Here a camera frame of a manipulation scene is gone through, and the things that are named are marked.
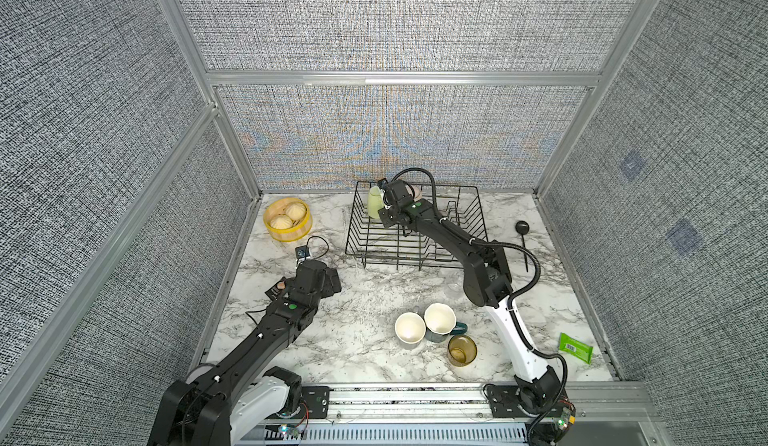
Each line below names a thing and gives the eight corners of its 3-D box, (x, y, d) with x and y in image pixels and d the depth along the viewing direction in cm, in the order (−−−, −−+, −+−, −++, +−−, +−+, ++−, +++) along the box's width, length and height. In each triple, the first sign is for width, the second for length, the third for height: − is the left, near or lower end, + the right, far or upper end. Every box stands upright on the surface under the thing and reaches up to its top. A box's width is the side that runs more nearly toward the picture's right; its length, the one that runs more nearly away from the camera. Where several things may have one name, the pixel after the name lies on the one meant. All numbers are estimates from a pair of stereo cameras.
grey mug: (402, 358, 82) (404, 347, 74) (389, 333, 87) (390, 319, 79) (428, 344, 85) (432, 332, 77) (413, 320, 89) (417, 306, 81)
